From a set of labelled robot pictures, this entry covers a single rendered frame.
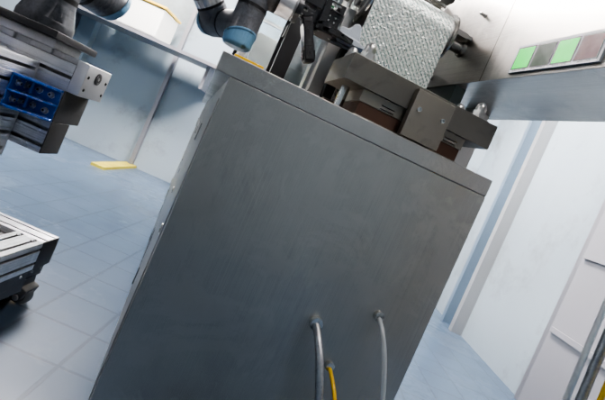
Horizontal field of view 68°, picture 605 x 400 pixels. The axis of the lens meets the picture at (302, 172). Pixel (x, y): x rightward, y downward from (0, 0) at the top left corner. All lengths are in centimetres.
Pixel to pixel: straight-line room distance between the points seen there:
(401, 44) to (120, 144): 404
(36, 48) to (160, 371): 88
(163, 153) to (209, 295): 395
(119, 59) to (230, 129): 425
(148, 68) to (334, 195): 417
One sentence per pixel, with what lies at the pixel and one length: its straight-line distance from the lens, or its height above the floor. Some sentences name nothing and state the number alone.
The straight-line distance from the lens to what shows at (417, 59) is 130.
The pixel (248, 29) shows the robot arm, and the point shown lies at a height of 100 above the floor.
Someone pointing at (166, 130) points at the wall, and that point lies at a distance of 486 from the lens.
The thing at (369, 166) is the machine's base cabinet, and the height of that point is 81.
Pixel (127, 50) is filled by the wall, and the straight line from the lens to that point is 510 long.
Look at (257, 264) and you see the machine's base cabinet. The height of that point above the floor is 54.
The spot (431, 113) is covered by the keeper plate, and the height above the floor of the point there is 98.
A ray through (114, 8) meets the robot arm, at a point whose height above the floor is 96.
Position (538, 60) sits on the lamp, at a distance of 112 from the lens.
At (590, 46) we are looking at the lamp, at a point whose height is 118.
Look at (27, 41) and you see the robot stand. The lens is 144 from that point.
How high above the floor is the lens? 77
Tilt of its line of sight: 1 degrees down
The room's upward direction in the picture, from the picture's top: 24 degrees clockwise
